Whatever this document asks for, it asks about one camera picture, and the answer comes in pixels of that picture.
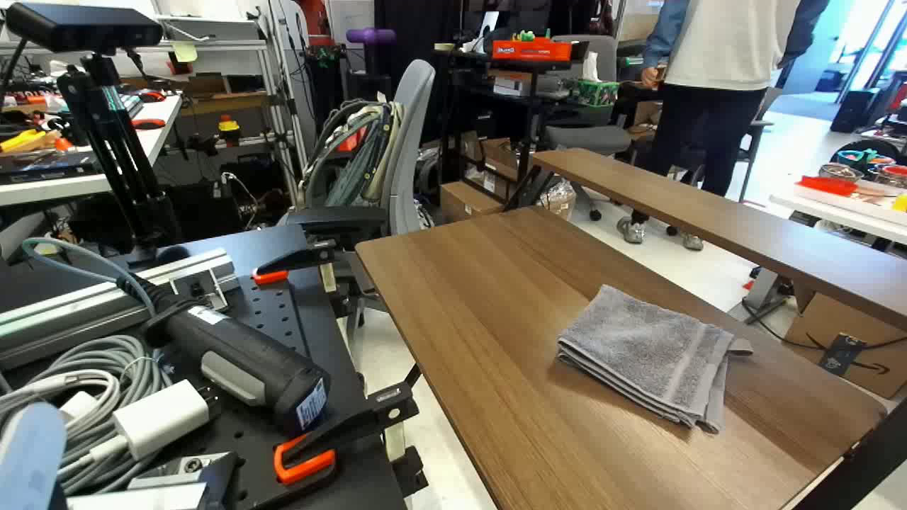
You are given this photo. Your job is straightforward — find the aluminium extrusion rail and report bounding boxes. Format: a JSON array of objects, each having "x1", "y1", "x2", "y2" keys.
[{"x1": 0, "y1": 246, "x2": 239, "y2": 374}]

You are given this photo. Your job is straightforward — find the black camera tripod stand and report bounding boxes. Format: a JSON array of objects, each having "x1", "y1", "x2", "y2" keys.
[{"x1": 53, "y1": 52, "x2": 184, "y2": 254}]

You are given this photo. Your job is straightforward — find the cardboard box under bench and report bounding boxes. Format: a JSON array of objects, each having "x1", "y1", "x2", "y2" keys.
[{"x1": 783, "y1": 292, "x2": 907, "y2": 402}]

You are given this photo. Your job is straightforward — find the orange plastic tray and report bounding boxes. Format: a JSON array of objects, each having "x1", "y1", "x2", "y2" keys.
[{"x1": 488, "y1": 35, "x2": 579, "y2": 68}]

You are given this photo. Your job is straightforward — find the red orange plastic part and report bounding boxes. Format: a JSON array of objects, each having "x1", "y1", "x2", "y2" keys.
[{"x1": 796, "y1": 174, "x2": 860, "y2": 200}]

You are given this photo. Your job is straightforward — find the grey cable bundle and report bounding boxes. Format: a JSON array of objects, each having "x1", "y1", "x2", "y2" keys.
[{"x1": 0, "y1": 331, "x2": 178, "y2": 497}]

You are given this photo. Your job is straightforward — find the standing person in white shirt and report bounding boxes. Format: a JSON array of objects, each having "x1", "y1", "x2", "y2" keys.
[{"x1": 615, "y1": 0, "x2": 833, "y2": 256}]

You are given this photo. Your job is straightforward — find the black clamp with orange handle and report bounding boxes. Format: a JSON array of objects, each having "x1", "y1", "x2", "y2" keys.
[{"x1": 270, "y1": 365, "x2": 425, "y2": 492}]

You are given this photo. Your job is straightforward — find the white table with parts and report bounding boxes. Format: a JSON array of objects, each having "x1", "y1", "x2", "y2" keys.
[{"x1": 769, "y1": 176, "x2": 907, "y2": 251}]

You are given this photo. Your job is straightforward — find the black stereo camera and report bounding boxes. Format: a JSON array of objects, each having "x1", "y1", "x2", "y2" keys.
[{"x1": 4, "y1": 0, "x2": 165, "y2": 57}]

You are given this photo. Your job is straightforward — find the white power adapter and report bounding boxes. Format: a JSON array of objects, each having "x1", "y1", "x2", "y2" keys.
[{"x1": 110, "y1": 378, "x2": 213, "y2": 465}]

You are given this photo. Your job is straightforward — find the purple cylinder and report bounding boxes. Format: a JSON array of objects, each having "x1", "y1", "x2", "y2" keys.
[{"x1": 342, "y1": 25, "x2": 401, "y2": 50}]

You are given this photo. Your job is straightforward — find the grey office chair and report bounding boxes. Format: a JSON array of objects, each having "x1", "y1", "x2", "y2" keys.
[{"x1": 281, "y1": 57, "x2": 439, "y2": 251}]

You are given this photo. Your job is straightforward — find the grey cables hung on chair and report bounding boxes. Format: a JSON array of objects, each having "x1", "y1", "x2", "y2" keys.
[{"x1": 298, "y1": 96, "x2": 402, "y2": 211}]

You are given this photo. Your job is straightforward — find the green tissue box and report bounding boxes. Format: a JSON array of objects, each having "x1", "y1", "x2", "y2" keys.
[{"x1": 571, "y1": 78, "x2": 620, "y2": 108}]

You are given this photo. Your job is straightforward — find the grey towel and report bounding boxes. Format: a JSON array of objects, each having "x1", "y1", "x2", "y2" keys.
[{"x1": 556, "y1": 283, "x2": 756, "y2": 438}]

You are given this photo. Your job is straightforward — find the black perforated mounting board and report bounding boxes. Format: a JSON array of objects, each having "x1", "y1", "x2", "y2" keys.
[{"x1": 138, "y1": 224, "x2": 412, "y2": 510}]

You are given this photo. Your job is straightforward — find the black clamp with orange tip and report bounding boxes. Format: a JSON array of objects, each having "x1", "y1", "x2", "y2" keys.
[{"x1": 253, "y1": 237, "x2": 342, "y2": 292}]

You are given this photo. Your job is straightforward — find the white workbench desk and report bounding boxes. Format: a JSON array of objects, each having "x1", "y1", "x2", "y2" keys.
[{"x1": 0, "y1": 91, "x2": 184, "y2": 211}]

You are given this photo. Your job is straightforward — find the small cardboard box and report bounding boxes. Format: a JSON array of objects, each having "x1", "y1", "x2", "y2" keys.
[{"x1": 436, "y1": 180, "x2": 507, "y2": 227}]

